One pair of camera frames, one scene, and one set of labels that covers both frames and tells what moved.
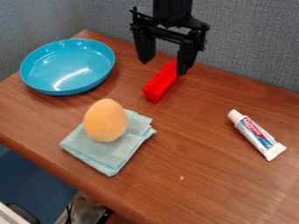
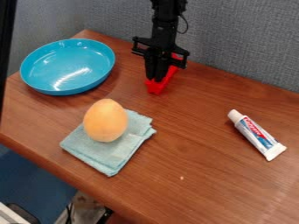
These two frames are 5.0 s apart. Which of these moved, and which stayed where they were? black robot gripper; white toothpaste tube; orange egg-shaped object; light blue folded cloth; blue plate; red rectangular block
Moved: black robot gripper; red rectangular block
Stayed: orange egg-shaped object; light blue folded cloth; white toothpaste tube; blue plate
